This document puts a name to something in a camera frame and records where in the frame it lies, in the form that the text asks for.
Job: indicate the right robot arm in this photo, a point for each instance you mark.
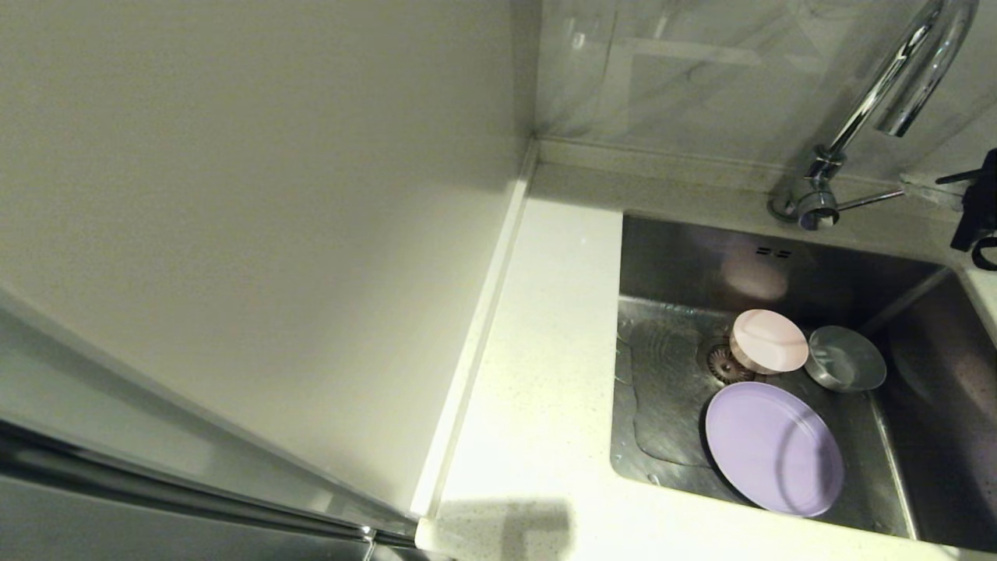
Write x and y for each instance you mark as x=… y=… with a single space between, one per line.
x=983 y=199

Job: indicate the stainless steel sink basin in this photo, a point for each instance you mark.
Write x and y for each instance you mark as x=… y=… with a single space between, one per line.
x=671 y=261

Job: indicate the metal sink drain strainer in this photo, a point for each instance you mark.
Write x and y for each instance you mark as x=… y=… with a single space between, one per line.
x=720 y=365

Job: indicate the chrome gooseneck sink faucet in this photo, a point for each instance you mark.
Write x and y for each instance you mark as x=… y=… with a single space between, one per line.
x=871 y=103

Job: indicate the pale grey refrigerator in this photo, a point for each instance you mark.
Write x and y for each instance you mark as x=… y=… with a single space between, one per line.
x=234 y=234

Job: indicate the purple round plate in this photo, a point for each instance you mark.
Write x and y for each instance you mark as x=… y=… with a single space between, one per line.
x=771 y=448

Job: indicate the small stainless steel bowl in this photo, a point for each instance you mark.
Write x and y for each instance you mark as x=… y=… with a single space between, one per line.
x=845 y=361

